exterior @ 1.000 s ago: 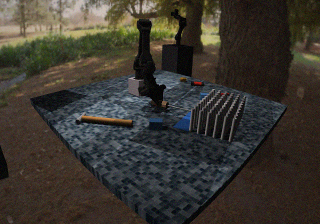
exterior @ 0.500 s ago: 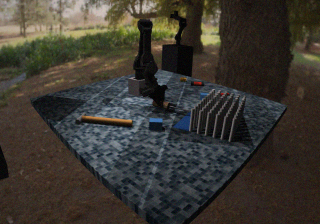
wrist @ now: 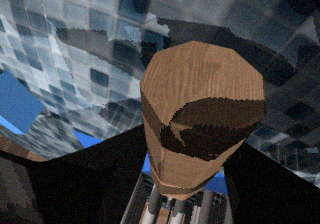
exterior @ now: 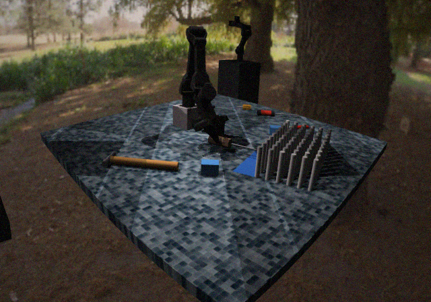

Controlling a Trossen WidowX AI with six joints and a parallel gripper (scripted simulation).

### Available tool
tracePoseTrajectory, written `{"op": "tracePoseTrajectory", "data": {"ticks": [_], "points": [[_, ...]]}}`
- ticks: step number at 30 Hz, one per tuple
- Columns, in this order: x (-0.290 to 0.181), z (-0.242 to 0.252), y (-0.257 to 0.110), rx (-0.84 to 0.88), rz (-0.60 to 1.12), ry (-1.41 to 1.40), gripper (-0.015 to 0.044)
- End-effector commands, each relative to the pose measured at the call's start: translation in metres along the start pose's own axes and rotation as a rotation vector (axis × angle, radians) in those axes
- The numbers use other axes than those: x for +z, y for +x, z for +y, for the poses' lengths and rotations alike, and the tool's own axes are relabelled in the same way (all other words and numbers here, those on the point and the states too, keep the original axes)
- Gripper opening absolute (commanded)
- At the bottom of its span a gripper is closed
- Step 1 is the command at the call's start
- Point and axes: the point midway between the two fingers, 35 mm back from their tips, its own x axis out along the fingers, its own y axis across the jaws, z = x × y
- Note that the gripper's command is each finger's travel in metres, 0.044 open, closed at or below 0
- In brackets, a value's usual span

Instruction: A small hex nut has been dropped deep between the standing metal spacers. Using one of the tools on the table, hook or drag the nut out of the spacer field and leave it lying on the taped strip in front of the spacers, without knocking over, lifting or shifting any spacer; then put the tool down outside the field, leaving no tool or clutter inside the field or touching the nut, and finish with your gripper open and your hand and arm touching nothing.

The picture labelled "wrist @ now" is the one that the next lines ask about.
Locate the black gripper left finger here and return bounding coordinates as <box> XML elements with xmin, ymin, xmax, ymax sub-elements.
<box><xmin>0</xmin><ymin>124</ymin><xmax>147</xmax><ymax>224</ymax></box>

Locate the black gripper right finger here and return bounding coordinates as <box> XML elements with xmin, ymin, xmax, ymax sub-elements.
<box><xmin>223</xmin><ymin>141</ymin><xmax>320</xmax><ymax>224</ymax></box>

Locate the blue flat strip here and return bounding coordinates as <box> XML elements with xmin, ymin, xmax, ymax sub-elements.
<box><xmin>72</xmin><ymin>131</ymin><xmax>228</xmax><ymax>195</ymax></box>

